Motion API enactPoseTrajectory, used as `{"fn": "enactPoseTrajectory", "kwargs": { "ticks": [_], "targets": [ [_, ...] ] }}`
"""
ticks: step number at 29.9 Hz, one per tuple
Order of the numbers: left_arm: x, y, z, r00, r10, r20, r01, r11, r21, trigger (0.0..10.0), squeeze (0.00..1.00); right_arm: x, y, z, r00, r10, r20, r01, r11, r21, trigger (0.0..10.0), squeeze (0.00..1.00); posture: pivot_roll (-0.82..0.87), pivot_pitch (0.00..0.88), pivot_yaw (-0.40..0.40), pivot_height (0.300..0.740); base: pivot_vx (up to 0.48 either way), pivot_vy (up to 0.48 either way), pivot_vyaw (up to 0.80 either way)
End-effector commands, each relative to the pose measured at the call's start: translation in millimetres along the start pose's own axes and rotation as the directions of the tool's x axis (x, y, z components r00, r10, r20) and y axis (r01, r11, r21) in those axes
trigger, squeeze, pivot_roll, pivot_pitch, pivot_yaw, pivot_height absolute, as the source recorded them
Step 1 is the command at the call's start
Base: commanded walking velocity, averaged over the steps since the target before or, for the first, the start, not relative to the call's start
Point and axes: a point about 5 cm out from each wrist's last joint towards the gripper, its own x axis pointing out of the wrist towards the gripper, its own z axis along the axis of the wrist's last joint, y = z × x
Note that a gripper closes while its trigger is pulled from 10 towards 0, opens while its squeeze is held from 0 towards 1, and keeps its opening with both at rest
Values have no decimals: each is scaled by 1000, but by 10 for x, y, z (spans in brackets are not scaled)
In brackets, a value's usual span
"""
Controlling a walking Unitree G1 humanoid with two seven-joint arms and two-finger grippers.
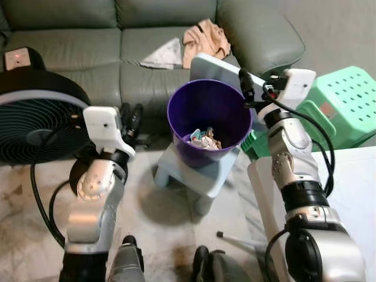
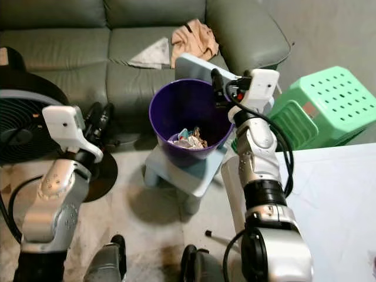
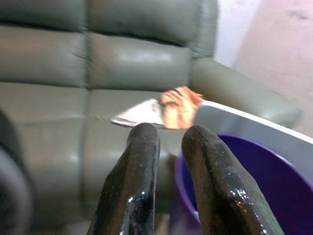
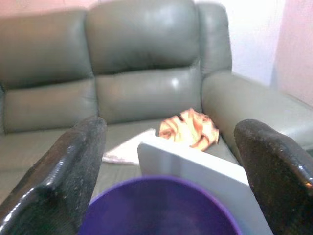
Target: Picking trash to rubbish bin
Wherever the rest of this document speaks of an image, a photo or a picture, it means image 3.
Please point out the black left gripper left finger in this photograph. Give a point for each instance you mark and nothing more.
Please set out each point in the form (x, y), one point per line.
(132, 186)

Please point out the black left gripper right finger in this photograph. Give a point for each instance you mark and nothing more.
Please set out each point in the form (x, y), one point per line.
(220, 191)

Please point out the purple plastic rubbish bin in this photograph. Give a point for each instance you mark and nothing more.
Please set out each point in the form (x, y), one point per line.
(281, 186)

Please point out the pale blue small chair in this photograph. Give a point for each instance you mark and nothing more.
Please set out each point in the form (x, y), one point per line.
(244, 124)

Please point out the white triangular paper sheet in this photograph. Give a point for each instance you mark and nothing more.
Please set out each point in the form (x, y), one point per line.
(144, 113)

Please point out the grey-green leather sofa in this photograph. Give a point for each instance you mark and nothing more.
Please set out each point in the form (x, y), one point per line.
(137, 63)

